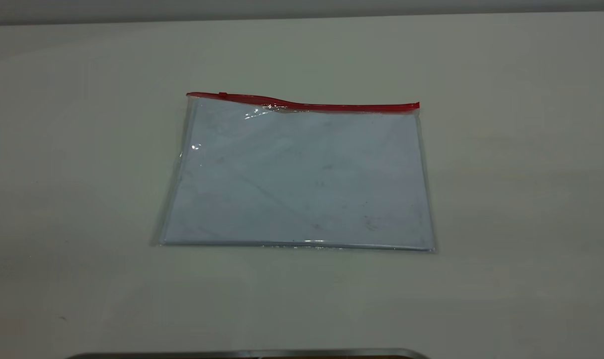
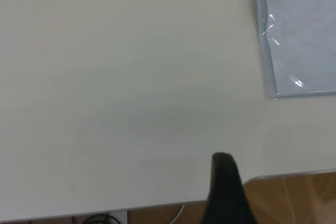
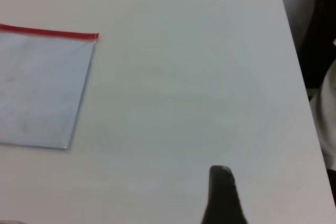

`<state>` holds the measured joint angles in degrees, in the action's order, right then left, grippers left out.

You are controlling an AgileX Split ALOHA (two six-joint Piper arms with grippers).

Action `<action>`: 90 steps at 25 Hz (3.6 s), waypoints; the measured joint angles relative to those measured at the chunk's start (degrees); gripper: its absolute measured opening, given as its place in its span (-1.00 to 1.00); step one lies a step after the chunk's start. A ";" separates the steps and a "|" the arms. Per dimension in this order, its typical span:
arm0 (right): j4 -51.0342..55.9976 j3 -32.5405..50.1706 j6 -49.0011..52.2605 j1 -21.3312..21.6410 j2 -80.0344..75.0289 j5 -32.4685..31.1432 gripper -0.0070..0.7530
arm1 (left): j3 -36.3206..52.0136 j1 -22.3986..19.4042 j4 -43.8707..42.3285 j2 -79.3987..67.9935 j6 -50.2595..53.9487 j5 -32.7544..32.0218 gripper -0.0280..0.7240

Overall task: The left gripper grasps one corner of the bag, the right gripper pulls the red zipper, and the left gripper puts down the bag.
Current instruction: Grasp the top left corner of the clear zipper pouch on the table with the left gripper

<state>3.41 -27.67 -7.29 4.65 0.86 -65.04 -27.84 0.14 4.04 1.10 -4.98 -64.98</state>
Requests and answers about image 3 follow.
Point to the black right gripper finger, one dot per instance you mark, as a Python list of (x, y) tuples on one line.
[(223, 200)]

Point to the clear zip bag red zipper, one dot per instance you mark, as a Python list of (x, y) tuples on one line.
[(39, 90)]

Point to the dark brown fabric object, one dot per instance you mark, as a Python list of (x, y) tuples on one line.
[(319, 37)]

